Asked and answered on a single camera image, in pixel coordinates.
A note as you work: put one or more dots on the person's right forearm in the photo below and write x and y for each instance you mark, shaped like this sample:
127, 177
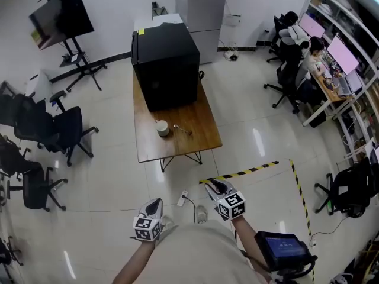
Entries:
250, 241

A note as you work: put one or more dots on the silver tall refrigerator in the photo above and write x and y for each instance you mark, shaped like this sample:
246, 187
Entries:
201, 22

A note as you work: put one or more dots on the black mesh office chair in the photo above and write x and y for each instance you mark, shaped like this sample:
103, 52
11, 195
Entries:
14, 105

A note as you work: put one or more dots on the wooden desk with white frame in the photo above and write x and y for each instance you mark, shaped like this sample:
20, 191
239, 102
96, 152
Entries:
328, 95

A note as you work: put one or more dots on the person's shoe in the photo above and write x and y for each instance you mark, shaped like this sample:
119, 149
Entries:
201, 214
168, 222

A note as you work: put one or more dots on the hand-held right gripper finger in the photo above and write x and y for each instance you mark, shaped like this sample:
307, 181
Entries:
212, 193
225, 186

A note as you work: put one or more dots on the black screen device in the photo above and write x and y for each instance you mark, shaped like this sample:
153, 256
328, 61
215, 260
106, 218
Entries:
281, 247

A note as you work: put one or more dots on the pink computer monitor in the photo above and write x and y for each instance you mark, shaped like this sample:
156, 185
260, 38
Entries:
343, 55
311, 25

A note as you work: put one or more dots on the wooden table with black legs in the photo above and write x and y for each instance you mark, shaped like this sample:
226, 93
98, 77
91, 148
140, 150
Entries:
195, 135

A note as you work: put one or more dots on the person's left forearm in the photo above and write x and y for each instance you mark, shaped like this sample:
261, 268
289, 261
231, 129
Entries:
136, 262

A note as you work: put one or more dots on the metal spoon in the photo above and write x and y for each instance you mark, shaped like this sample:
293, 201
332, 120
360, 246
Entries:
181, 129

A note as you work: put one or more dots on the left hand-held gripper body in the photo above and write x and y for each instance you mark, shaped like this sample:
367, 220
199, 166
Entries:
146, 228

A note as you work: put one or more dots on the white cup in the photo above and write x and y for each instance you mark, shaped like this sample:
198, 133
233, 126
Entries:
163, 129

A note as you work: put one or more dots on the grey laptop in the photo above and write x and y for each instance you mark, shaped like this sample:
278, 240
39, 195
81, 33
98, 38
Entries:
349, 84

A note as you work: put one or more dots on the white box appliance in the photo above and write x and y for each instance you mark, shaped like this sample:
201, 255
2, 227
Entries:
38, 84

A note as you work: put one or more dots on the white shelf rack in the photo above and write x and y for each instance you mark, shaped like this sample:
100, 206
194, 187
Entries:
367, 55

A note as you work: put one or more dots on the person's left shoe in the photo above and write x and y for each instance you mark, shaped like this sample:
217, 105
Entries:
168, 222

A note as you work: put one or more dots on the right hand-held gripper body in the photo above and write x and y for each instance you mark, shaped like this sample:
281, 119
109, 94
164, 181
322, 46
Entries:
232, 206

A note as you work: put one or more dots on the white cabinet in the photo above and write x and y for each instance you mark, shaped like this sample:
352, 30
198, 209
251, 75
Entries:
160, 21

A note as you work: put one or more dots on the white power strip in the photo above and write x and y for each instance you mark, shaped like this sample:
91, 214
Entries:
183, 197

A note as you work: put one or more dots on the large black office chair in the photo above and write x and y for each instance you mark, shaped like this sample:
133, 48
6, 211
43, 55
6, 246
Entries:
65, 126

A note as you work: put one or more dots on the black mini fridge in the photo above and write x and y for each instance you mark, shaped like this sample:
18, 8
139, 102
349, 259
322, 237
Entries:
168, 69

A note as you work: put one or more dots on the person's right shoe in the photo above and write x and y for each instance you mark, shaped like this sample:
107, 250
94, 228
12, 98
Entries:
201, 214

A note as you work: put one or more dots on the yellow black floor tape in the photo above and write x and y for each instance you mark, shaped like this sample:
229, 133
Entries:
299, 185

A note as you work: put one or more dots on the black office chair green label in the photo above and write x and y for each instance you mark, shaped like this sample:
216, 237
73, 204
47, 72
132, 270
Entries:
352, 185

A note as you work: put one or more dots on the person's beige shirt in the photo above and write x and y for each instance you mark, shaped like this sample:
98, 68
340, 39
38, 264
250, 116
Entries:
198, 256

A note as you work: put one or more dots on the black television screen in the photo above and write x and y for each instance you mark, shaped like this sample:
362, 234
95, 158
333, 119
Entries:
59, 19

